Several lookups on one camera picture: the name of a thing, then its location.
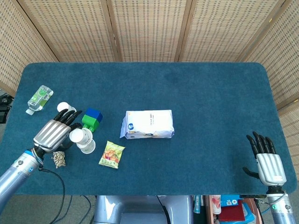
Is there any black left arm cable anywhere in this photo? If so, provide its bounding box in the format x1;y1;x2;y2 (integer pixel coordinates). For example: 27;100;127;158
38;168;66;224

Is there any clear bottle with green label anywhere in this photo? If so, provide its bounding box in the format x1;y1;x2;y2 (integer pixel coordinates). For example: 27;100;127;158
25;85;54;115

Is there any paper cup with fern print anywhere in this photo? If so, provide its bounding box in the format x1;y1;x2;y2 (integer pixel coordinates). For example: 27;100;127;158
57;102;77;115

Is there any red book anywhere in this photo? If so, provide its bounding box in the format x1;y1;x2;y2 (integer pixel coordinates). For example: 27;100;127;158
218;200;246;222

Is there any woven bamboo screen panel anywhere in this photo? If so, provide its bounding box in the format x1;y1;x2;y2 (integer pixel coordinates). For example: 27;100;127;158
238;0;299;168
178;0;287;63
17;0;122;63
106;0;193;63
0;0;59;98

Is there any white paper cup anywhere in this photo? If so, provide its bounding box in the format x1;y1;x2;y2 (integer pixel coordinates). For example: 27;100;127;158
76;139;96;154

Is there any beige braided rope bundle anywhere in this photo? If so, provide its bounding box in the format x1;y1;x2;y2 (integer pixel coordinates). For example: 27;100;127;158
51;151;66;169

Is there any blue box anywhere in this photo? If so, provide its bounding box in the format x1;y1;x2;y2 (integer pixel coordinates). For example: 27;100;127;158
221;195;241;207

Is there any red and white packet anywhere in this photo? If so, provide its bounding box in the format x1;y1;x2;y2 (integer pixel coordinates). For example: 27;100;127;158
209;195;221;215

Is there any light blue pack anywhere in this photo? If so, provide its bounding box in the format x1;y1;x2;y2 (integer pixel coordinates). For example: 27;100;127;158
242;203;257;222

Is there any black equipment on floor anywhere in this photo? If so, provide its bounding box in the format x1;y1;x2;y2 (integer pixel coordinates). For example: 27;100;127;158
0;92;12;124

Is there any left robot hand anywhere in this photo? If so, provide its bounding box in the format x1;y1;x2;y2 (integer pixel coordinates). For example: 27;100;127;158
33;110;83;154

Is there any grey robot torso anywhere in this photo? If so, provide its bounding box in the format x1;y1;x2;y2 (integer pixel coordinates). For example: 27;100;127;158
93;195;194;224

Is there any paper cup with blue flower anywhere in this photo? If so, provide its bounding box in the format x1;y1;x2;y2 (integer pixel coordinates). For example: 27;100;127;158
69;128;93;147

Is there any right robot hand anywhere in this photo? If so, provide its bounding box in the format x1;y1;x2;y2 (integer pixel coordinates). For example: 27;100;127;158
242;131;287;187

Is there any green and blue toy block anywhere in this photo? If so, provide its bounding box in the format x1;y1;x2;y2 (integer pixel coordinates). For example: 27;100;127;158
81;107;104;133

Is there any blue felt table cover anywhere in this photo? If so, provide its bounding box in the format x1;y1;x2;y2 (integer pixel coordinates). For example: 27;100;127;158
0;62;298;196

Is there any green snack packet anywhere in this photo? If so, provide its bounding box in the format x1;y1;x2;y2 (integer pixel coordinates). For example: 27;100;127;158
98;140;126;169

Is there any thin blue floor cable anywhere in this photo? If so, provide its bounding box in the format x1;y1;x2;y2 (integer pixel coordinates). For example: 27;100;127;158
59;195;73;221

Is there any white and blue tube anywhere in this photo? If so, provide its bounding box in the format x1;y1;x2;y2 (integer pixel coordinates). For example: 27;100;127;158
193;195;202;214

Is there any white tissue pack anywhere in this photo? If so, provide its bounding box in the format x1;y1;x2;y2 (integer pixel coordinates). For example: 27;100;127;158
120;110;175;140

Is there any black cable on torso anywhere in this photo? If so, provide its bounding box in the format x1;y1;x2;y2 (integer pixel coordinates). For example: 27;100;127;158
156;195;170;224

